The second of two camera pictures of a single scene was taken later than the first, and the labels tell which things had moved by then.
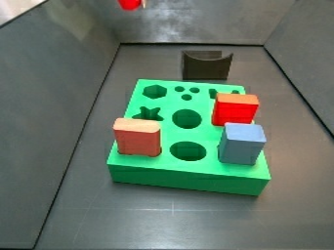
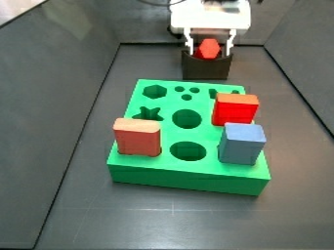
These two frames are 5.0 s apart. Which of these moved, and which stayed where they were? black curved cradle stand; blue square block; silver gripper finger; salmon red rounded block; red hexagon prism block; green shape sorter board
Moved: red hexagon prism block; silver gripper finger
Stayed: black curved cradle stand; blue square block; green shape sorter board; salmon red rounded block
